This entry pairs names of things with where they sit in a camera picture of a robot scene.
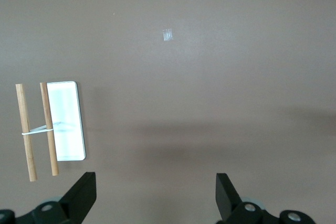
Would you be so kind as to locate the clear tape piece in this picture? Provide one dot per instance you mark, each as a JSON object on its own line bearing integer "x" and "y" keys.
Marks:
{"x": 168, "y": 35}

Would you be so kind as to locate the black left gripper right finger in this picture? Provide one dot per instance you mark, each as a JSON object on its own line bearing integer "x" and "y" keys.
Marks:
{"x": 236, "y": 211}

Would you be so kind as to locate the white rectangular tray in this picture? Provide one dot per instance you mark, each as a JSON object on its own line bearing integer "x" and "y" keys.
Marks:
{"x": 65, "y": 108}

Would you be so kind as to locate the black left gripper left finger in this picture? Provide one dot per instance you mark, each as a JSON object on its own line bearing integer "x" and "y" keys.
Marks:
{"x": 68, "y": 205}

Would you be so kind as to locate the white rubber band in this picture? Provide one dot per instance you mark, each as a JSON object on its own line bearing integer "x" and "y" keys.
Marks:
{"x": 36, "y": 131}

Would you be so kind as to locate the wooden dowel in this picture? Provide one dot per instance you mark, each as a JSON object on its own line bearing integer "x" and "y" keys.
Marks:
{"x": 23, "y": 108}
{"x": 46, "y": 108}

